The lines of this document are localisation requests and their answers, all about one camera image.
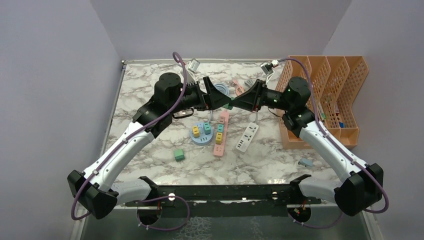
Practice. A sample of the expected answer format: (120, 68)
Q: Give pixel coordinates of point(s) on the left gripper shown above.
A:
(212, 100)

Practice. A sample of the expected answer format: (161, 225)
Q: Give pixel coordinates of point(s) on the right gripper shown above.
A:
(253, 99)

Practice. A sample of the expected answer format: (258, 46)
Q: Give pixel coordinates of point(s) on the teal plug adapter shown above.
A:
(206, 128)
(220, 128)

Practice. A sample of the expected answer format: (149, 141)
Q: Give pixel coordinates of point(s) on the yellow plug adapter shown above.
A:
(195, 132)
(219, 138)

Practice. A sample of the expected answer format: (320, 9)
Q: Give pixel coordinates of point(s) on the green plug adapter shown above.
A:
(228, 105)
(179, 155)

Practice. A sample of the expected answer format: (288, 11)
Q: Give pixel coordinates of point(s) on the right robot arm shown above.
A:
(360, 185)

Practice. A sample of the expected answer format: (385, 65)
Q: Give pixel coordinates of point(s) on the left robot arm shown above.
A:
(95, 187)

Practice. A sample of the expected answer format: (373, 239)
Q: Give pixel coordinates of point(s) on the blue round power strip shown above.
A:
(203, 139)

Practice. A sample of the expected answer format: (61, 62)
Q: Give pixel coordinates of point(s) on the white power strip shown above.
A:
(247, 137)

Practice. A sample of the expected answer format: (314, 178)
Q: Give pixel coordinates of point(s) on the pink long power strip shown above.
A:
(218, 150)

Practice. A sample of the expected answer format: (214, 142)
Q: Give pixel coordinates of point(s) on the orange plastic file rack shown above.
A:
(336, 82)

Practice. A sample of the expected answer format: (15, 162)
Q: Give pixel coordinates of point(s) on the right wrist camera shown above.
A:
(268, 69)

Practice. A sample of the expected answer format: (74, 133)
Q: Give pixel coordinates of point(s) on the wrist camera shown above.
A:
(268, 69)
(192, 65)

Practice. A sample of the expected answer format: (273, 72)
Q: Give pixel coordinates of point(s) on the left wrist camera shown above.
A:
(192, 65)

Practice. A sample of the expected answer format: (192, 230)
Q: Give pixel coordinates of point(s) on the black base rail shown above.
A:
(215, 201)

